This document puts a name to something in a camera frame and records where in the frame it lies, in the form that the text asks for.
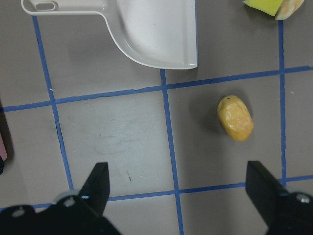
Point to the yellow sponge block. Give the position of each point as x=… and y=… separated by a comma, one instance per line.
x=269, y=7

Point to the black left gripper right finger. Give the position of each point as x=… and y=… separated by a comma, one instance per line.
x=264, y=190

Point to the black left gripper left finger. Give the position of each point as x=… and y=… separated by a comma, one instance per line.
x=95, y=191

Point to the black lined trash bin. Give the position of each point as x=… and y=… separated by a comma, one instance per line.
x=3, y=140

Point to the beige plastic dustpan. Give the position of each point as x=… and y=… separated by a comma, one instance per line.
x=160, y=34

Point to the croissant toy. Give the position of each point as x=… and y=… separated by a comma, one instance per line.
x=287, y=8

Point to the yellow potato toy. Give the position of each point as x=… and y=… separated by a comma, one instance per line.
x=235, y=118

